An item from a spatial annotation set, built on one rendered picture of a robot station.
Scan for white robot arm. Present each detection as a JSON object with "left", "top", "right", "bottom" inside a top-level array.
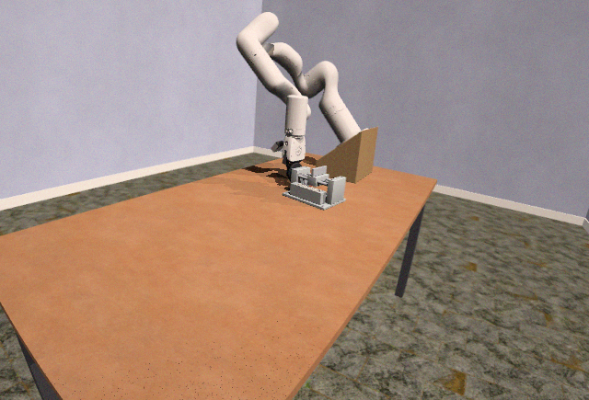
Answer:
[{"left": 237, "top": 12, "right": 361, "bottom": 147}]

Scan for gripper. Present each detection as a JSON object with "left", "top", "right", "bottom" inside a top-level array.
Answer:
[{"left": 282, "top": 134, "right": 306, "bottom": 176}]

